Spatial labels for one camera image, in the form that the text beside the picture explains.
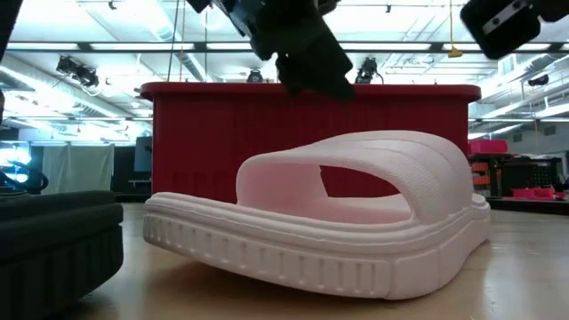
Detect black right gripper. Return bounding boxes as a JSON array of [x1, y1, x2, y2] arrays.
[[460, 0, 569, 60]]

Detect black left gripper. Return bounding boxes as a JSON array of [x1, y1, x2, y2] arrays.
[[212, 0, 343, 61]]

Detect white foam slide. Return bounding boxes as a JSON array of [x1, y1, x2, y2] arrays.
[[142, 129, 492, 301]]

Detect pink plastic bin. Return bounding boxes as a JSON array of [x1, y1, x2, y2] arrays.
[[510, 186, 566, 201], [468, 139, 509, 156]]

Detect red ribbed plastic bin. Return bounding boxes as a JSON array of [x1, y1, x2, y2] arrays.
[[140, 81, 483, 205]]

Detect black shelf unit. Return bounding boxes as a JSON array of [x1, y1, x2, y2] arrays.
[[469, 153, 564, 199]]

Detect grey monitor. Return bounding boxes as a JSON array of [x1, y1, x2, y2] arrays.
[[133, 135, 154, 173]]

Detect white curtain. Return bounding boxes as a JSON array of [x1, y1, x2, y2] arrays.
[[42, 142, 116, 196]]

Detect bright monitor screen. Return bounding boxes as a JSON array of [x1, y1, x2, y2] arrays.
[[0, 140, 32, 183]]

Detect black overhead frame beam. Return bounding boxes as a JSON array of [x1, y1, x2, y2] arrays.
[[6, 41, 569, 54]]

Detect black cable loop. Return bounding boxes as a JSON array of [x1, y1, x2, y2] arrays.
[[0, 159, 50, 196]]

